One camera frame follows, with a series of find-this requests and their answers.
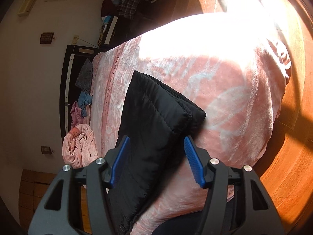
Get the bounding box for pink purple cloth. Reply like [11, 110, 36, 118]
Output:
[70, 101, 83, 128]

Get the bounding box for brown wall vent lower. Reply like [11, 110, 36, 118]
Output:
[41, 146, 52, 155]

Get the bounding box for brown wall vent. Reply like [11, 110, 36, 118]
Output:
[41, 146, 52, 155]
[40, 32, 54, 45]

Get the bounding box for brown wall vent upper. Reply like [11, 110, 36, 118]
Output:
[40, 32, 54, 45]

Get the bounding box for dark grey pillow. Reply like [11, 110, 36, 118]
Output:
[75, 58, 93, 94]

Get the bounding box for pink floral bed blanket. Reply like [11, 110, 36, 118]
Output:
[90, 12, 293, 235]

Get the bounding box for plaid clothes pile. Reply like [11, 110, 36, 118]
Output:
[100, 0, 144, 20]

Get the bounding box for black padded pants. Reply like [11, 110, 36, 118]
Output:
[108, 71, 206, 234]

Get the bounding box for folded pink floral quilt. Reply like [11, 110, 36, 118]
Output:
[62, 124, 98, 169]

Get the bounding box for blue cloth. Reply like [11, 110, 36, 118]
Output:
[77, 91, 92, 117]

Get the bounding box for black bed headboard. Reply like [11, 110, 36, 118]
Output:
[59, 45, 104, 138]

